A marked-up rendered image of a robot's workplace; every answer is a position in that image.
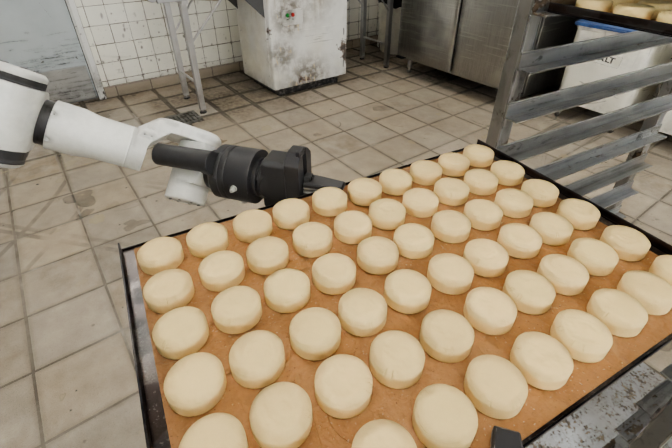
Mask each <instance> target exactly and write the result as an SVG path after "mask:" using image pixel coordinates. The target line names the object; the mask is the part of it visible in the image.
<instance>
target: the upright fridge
mask: <svg viewBox="0 0 672 448"><path fill-rule="evenodd" d="M518 2H519V0H402V6H401V18H400V30H399V41H398V53H397V54H398V55H397V56H396V57H397V58H400V59H408V63H407V68H408V70H407V72H408V73H410V72H411V70H410V69H411V68H412V61H414V62H417V63H420V64H423V65H426V66H429V67H432V68H435V69H438V70H441V71H444V72H447V73H450V74H453V75H456V76H459V77H462V78H465V79H468V80H471V81H474V82H477V83H480V84H483V85H486V86H489V87H492V88H496V89H498V88H499V83H500V79H501V75H502V71H503V66H504V62H505V58H506V53H507V49H508V45H509V41H510V36H511V32H512V28H513V24H514V19H515V15H516V11H517V7H518ZM577 20H579V19H578V18H573V17H569V16H564V15H560V16H553V17H546V18H545V17H541V21H540V25H539V28H538V32H537V36H536V40H535V43H534V47H533V50H537V49H542V48H547V47H553V46H558V45H563V44H569V43H573V42H574V38H575V35H576V32H577V29H578V28H577V25H575V21H577ZM565 68H566V67H562V68H557V69H553V70H548V71H544V72H539V73H535V74H530V75H529V74H526V77H525V80H524V84H523V88H522V91H521V95H520V97H525V96H528V95H531V94H533V93H536V92H538V91H541V90H544V89H546V88H549V87H552V86H554V85H555V88H556V89H555V90H553V91H557V90H558V89H559V88H560V85H561V81H562V78H563V75H564V72H565Z"/></svg>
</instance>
